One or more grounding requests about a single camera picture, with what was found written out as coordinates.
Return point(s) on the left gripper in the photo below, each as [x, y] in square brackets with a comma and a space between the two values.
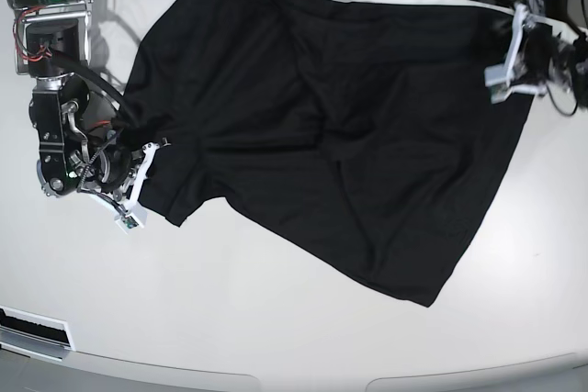
[541, 59]

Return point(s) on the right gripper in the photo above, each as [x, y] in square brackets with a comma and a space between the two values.
[113, 171]

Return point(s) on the black t-shirt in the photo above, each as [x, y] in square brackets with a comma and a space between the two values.
[363, 133]

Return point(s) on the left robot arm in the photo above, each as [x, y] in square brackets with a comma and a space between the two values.
[575, 57]

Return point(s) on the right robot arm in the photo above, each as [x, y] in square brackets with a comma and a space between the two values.
[78, 114]

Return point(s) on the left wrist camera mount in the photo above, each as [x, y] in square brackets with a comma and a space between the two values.
[502, 80]

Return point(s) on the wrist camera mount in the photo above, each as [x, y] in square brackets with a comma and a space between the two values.
[130, 214]
[502, 80]

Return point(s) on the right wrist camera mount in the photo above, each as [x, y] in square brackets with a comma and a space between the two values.
[130, 214]

